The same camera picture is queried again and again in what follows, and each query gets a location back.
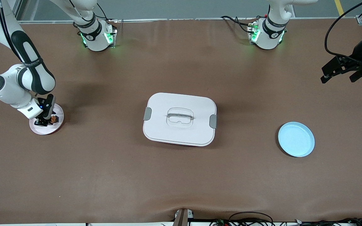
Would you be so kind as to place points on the metal table clamp bracket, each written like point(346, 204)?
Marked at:
point(182, 218)

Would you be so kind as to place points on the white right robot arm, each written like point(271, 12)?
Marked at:
point(8, 91)

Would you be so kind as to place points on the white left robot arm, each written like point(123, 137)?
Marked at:
point(267, 31)

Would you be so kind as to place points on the pink round plate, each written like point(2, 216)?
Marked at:
point(50, 129)

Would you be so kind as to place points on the grey box lid latch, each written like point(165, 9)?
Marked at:
point(147, 113)
point(213, 121)

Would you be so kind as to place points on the brown table mat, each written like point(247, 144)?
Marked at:
point(181, 175)

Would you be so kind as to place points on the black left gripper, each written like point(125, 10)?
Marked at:
point(359, 54)

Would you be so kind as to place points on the white lidded storage box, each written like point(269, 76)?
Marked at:
point(181, 135)

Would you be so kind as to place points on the silver table edge rail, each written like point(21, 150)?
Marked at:
point(168, 20)

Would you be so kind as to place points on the small orange snack item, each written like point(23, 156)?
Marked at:
point(54, 119)

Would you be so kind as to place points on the light blue round plate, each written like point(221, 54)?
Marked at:
point(295, 139)

